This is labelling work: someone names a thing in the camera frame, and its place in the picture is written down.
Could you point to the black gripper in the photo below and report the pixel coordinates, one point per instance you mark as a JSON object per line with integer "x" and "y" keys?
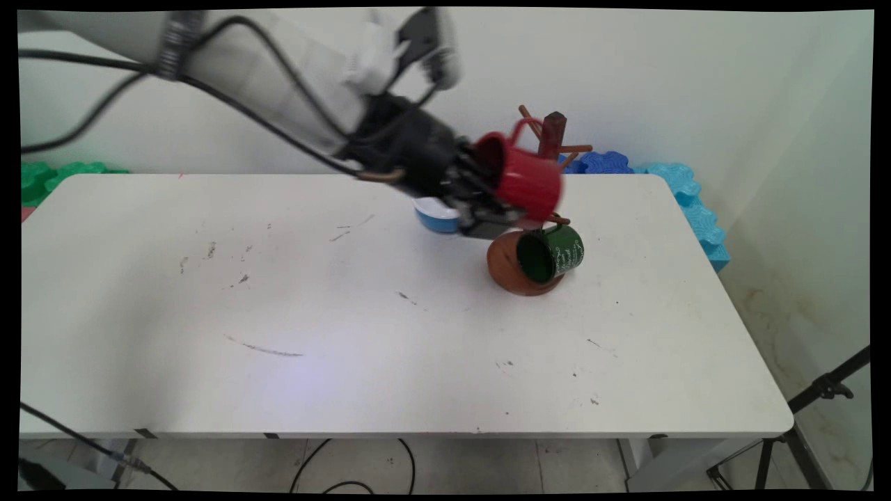
{"x": 414, "y": 149}

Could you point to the red enamel mug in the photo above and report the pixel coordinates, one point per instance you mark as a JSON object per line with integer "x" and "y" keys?
{"x": 532, "y": 184}

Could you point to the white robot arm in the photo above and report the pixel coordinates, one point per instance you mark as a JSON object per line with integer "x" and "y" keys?
{"x": 237, "y": 62}

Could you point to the white and blue bowl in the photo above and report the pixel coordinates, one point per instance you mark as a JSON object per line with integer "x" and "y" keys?
{"x": 435, "y": 221}

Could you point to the brown wooden mug tree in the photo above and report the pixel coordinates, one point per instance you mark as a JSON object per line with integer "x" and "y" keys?
{"x": 505, "y": 268}

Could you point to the dark green enamel mug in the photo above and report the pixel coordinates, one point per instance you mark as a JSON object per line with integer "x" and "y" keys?
{"x": 567, "y": 254}

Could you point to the dark blue foam mat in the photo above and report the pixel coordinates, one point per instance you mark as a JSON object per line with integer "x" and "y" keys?
{"x": 605, "y": 163}

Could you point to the light blue foam mat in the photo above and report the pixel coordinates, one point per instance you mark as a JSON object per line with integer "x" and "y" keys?
{"x": 696, "y": 209}

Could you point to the white table leg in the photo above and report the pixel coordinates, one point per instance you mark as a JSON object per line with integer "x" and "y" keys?
{"x": 668, "y": 463}

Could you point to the green foam mat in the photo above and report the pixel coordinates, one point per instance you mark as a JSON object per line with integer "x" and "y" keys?
{"x": 62, "y": 177}

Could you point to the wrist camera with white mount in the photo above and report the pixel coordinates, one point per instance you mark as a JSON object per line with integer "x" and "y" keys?
{"x": 418, "y": 38}

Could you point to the black camera tripod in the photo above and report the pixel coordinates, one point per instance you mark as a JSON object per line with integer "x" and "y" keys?
{"x": 825, "y": 386}

